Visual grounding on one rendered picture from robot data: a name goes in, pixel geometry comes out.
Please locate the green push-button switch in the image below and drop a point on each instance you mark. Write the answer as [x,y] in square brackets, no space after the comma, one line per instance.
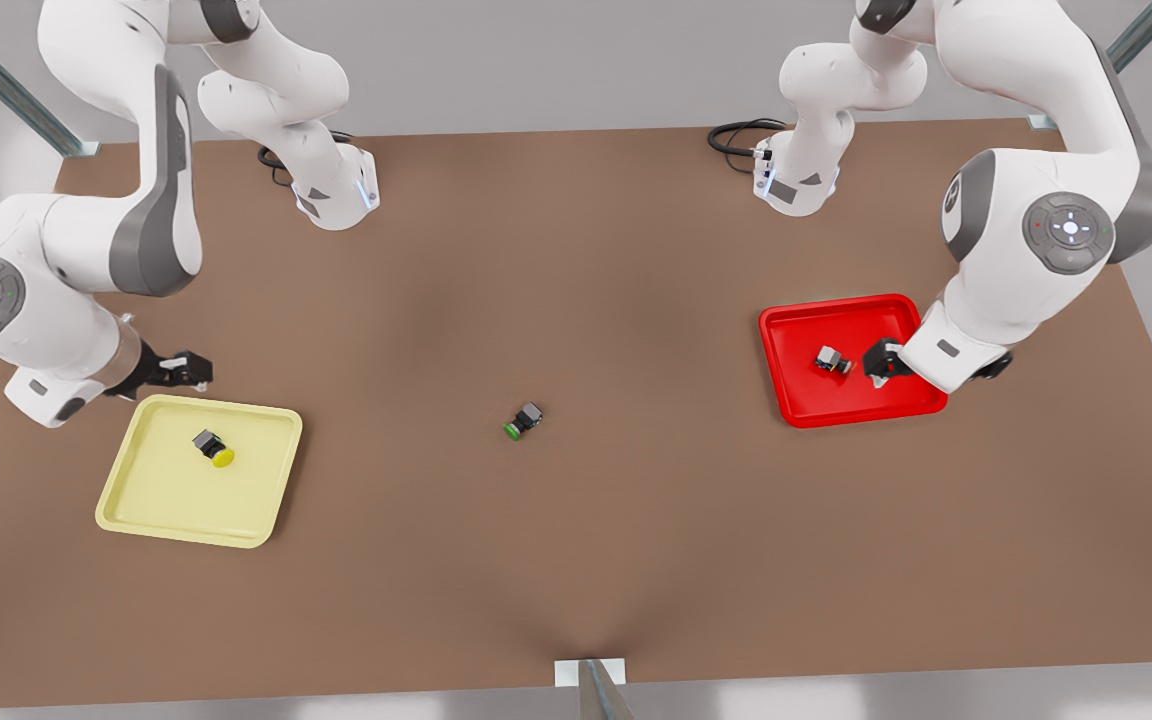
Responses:
[523,421]

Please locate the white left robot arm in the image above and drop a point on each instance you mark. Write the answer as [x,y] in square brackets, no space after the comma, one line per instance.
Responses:
[1026,230]

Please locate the yellow push-button switch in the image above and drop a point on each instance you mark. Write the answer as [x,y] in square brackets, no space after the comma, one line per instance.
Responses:
[213,448]

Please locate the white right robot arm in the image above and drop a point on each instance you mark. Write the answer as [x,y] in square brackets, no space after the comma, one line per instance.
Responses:
[86,240]

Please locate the silver frame post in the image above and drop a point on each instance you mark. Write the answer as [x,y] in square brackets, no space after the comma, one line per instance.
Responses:
[598,690]
[6,85]
[1131,45]

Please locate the red push-button switch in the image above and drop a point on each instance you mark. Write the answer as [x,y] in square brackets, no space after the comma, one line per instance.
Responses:
[833,361]

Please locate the yellow square tray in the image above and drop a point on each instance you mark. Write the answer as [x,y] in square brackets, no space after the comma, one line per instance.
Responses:
[200,470]

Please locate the red square tray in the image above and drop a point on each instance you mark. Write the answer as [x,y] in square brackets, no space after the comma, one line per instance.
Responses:
[848,360]

